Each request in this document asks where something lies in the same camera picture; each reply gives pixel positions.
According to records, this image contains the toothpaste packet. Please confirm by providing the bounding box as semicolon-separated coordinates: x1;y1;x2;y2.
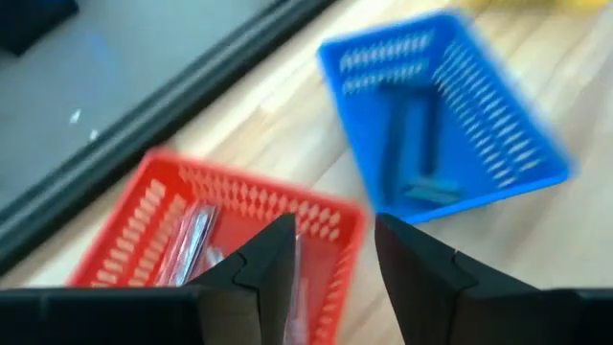
152;203;225;288

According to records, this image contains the red plastic basket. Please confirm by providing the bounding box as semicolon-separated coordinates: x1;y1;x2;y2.
66;148;370;345

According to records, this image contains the yellow plastic basket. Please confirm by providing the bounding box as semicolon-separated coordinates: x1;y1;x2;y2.
449;0;613;13

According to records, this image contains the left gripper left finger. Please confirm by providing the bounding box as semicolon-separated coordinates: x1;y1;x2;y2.
189;214;298;345

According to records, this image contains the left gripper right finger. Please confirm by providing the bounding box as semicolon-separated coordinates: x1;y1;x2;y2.
375;214;542;345

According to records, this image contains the blue razor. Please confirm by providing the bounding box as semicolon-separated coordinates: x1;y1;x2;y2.
380;93;464;207

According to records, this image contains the blue plastic basket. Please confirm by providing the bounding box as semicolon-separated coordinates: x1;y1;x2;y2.
315;11;576;226

